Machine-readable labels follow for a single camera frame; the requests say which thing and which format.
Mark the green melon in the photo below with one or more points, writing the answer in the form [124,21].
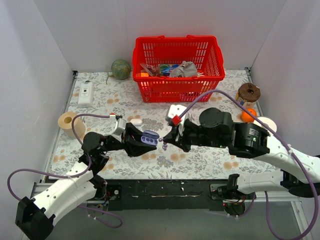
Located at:
[121,69]

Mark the beige paper roll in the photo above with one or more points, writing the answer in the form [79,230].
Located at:
[65,123]

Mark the floral patterned table mat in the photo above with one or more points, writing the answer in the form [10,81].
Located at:
[123,97]

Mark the brown lidded jar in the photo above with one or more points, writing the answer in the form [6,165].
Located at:
[247,95]

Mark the white earbud charging case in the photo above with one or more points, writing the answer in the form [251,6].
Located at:
[136,121]

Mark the purple earbud charging case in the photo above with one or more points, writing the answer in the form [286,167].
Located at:
[150,137]

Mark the red plastic shopping basket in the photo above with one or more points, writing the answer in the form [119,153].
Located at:
[155,56]

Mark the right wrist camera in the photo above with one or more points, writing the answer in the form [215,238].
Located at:
[173,115]

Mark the white rectangular device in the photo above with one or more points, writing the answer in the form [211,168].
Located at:
[86,95]

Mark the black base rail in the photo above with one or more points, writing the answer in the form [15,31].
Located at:
[167,194]

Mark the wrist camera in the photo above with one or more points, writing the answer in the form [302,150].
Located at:
[173,115]
[120,126]

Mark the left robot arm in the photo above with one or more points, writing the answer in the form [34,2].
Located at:
[37,216]

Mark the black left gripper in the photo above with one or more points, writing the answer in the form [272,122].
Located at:
[126,139]

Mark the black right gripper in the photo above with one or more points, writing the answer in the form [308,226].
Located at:
[183,133]

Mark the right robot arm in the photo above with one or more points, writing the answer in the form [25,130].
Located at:
[296,173]

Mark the orange fruit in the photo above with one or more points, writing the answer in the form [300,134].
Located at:
[246,116]

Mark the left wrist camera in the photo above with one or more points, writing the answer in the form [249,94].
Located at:
[120,126]

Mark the crumpled grey bag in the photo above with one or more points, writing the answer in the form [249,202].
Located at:
[186,69]

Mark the white toilet paper roll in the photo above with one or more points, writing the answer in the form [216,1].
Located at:
[269,122]

